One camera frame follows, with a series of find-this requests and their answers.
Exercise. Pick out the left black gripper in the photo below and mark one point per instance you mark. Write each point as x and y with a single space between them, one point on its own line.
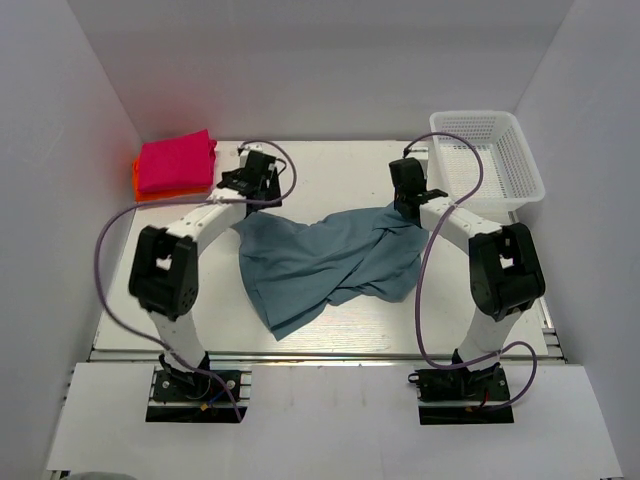
273 187

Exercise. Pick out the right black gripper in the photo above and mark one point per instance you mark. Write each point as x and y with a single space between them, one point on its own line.
397 195

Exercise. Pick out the blue-grey t-shirt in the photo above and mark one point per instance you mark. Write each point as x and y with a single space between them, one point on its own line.
291 271

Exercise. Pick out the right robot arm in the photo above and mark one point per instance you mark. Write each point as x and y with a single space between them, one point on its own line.
505 276

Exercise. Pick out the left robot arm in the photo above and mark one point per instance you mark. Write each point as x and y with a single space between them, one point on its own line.
165 273

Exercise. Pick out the folded pink t-shirt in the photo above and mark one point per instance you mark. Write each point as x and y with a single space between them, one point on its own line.
180 162

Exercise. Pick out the folded orange t-shirt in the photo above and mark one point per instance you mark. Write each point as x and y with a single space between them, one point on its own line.
141 196

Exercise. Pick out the white plastic basket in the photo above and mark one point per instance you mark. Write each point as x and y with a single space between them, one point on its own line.
486 149

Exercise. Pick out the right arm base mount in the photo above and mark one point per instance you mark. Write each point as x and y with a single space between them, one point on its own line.
461 397

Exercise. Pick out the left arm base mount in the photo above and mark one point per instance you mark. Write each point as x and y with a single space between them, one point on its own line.
171 402

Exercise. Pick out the aluminium table rail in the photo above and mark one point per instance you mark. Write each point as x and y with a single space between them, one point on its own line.
152 356

